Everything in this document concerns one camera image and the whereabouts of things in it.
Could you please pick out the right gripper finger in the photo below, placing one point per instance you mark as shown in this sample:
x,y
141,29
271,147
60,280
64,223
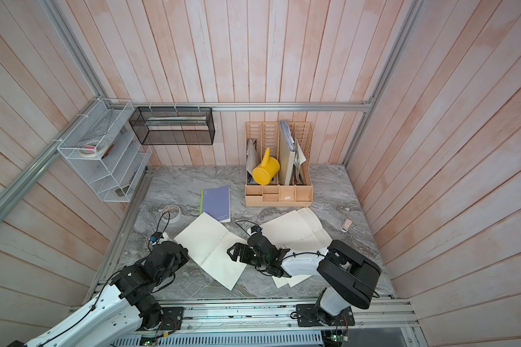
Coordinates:
x,y
238,248
238,257

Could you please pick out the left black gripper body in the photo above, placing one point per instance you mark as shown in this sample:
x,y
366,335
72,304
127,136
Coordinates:
x,y
181,260

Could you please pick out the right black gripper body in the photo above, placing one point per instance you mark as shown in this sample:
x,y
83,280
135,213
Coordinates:
x,y
252,259

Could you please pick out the yellow cover notebook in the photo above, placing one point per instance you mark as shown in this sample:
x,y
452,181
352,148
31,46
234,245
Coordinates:
x,y
207,241

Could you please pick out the purple cover notebook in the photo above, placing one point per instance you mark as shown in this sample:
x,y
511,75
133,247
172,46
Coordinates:
x,y
216,203

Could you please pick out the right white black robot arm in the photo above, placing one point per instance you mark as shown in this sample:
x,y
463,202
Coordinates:
x,y
352,278

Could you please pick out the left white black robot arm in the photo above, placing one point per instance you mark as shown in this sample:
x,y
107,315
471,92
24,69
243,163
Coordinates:
x,y
124,305

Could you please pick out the open cream notebook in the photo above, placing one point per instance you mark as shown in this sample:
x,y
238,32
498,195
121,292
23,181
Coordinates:
x,y
300,231

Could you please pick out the clear tape roll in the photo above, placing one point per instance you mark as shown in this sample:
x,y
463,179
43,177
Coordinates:
x,y
171,214

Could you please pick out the yellow watering can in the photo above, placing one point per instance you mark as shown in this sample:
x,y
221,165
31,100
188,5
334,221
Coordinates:
x,y
264,173

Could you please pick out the papers in organizer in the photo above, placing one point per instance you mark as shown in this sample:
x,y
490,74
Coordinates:
x,y
299,160

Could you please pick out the small pink eraser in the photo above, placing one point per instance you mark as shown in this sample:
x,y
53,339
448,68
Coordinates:
x,y
346,225

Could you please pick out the beige desk organizer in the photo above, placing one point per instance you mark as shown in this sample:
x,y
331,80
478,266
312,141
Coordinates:
x,y
260,136

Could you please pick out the cream book in organizer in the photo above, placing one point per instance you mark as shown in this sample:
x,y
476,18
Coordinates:
x,y
286,153

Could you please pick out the tape roll on shelf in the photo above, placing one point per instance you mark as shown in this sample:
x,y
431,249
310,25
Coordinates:
x,y
94,148

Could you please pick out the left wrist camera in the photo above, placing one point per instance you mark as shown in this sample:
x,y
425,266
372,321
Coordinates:
x,y
158,238

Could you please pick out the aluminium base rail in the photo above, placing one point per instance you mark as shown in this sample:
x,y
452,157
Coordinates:
x,y
262,322

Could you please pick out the white wire shelf rack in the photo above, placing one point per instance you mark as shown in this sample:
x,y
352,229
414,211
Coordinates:
x,y
115,176

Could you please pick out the black mesh wall basket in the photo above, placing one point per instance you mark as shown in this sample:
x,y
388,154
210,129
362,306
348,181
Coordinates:
x,y
173,125

